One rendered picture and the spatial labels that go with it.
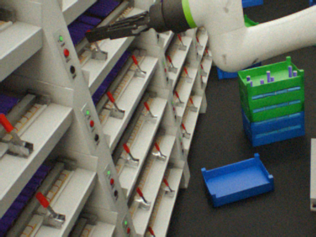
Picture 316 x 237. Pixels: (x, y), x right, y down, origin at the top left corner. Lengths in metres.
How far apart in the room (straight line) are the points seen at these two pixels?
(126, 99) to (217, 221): 0.76
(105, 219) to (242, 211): 0.83
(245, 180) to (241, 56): 1.08
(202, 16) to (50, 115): 0.43
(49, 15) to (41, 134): 0.26
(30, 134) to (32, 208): 0.17
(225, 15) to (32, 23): 0.43
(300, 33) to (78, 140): 0.62
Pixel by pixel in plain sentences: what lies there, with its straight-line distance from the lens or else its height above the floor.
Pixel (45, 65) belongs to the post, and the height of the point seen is 1.02.
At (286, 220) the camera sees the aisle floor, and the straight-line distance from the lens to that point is 1.84.
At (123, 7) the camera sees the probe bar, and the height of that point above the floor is 0.95.
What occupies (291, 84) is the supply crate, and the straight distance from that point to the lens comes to 2.11.
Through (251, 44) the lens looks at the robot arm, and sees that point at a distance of 1.04.
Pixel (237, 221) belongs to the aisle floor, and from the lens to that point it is 1.84.
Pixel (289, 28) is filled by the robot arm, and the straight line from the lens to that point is 1.08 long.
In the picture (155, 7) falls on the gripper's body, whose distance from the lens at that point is 1.08.
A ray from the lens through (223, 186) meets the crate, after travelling 2.01.
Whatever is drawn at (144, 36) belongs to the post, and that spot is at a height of 0.81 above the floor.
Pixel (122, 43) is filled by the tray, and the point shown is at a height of 0.91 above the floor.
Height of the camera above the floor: 1.35
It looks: 31 degrees down
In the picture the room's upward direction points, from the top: 9 degrees counter-clockwise
